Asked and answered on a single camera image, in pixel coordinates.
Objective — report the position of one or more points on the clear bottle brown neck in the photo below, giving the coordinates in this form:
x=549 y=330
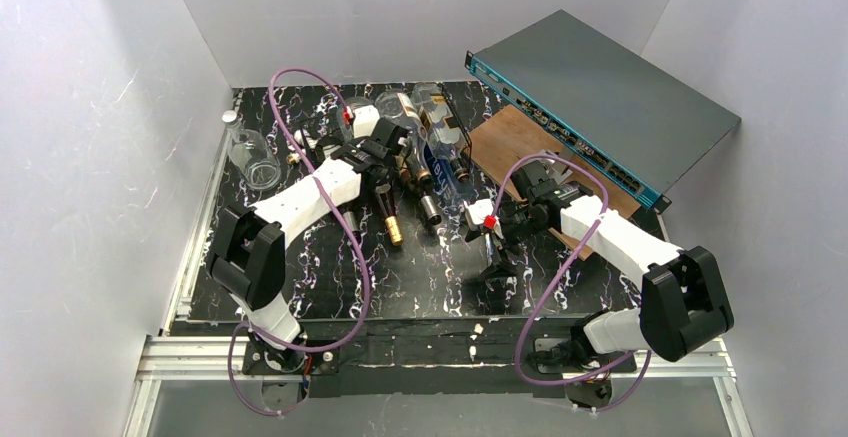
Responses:
x=396 y=106

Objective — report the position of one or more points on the clear bottle dark label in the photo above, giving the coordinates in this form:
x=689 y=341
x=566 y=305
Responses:
x=346 y=112

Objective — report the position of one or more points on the clear bottle red label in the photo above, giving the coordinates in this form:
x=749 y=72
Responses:
x=248 y=150

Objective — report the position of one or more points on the brown wooden board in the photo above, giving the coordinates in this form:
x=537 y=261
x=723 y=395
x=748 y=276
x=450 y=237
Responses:
x=510 y=141

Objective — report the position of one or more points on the dark wine bottle silver cap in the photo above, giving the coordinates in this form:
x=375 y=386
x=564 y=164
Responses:
x=324 y=148

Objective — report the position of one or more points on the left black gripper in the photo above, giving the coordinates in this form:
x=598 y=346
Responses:
x=331 y=149

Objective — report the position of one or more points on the grey metal bracket stand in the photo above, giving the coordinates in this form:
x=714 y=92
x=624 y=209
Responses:
x=554 y=168

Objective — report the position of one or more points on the teal network switch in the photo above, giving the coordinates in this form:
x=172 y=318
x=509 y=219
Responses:
x=637 y=125

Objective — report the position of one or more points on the blue label clear bottle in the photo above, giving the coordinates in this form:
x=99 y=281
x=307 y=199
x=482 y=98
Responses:
x=447 y=179

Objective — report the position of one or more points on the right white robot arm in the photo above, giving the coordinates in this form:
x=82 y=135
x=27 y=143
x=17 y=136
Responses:
x=683 y=300

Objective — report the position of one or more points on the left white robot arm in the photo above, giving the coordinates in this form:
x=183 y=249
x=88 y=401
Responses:
x=248 y=254

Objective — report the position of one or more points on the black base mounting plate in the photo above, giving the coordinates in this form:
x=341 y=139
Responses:
x=423 y=356

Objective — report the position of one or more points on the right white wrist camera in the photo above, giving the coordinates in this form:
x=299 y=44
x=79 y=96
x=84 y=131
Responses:
x=480 y=219

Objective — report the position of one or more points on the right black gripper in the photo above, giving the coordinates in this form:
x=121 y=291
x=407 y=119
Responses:
x=499 y=245

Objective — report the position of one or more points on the black wire wine rack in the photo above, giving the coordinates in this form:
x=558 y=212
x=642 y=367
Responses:
x=339 y=179

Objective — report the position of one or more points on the clear bottle gold label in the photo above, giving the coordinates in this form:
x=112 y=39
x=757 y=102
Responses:
x=439 y=117

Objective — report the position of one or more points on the dark wine bottle gold cap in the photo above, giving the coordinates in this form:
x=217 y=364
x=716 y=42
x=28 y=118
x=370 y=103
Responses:
x=385 y=200

